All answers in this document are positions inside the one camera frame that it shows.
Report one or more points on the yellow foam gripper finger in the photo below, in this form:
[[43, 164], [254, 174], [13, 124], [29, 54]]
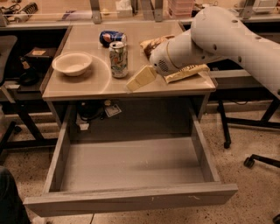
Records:
[[141, 78]]

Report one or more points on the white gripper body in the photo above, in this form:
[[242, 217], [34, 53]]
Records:
[[159, 59]]

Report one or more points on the green white 7up can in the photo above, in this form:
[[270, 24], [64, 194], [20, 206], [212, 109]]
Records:
[[118, 59]]

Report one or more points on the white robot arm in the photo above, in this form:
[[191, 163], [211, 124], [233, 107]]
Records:
[[215, 34]]

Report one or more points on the blue pepsi can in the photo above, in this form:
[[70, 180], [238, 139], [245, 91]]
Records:
[[107, 37]]

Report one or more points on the grey open drawer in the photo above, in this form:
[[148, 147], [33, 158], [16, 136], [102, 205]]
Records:
[[151, 156]]

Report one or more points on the brown yellow chip bag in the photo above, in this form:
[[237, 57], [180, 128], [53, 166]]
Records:
[[186, 72]]

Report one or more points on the pink plastic container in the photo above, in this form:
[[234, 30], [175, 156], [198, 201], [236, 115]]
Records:
[[180, 8]]

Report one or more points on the grey cabinet table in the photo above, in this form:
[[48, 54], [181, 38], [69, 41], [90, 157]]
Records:
[[98, 82]]

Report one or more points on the white tissue box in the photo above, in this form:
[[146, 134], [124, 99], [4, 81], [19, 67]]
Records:
[[123, 8]]

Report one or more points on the white bowl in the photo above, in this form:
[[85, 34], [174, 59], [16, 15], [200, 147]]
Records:
[[72, 63]]

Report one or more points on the black box with label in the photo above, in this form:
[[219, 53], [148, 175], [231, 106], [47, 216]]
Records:
[[41, 57]]

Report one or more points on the black office chair base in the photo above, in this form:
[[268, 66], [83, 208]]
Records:
[[249, 161]]

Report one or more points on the black desk leg frame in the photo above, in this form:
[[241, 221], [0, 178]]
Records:
[[264, 122]]

